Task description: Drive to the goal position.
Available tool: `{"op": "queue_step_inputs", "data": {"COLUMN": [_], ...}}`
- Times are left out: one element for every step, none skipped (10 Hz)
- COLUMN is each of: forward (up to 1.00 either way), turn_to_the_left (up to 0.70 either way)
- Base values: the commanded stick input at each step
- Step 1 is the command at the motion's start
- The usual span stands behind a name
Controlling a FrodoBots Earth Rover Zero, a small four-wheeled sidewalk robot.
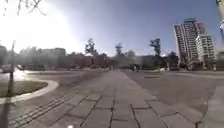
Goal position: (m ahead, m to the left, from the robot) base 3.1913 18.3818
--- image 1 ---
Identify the bare tree branches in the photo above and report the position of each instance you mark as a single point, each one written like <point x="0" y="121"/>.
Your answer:
<point x="30" y="5"/>

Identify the thin tree trunk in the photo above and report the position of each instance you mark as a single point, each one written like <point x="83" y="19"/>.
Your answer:
<point x="11" y="71"/>

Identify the white mid-rise building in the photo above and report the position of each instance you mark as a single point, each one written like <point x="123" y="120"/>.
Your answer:
<point x="205" y="48"/>

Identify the pale curved kerb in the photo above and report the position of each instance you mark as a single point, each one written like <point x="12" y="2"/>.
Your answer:
<point x="33" y="94"/>

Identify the tall pale tower building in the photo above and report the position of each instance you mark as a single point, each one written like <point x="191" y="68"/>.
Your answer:
<point x="186" y="38"/>

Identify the row of low buildings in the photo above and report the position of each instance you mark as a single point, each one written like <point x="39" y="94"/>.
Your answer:
<point x="66" y="60"/>

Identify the grey stone slab path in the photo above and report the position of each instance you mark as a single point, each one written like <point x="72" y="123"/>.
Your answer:
<point x="110" y="100"/>

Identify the grey asphalt road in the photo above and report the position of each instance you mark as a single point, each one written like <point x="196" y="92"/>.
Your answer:
<point x="173" y="88"/>

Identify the grass patch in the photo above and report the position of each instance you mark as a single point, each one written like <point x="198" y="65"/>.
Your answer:
<point x="23" y="87"/>

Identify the tall dark tree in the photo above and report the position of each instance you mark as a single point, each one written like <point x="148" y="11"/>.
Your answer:
<point x="118" y="49"/>
<point x="89" y="46"/>
<point x="155" y="48"/>

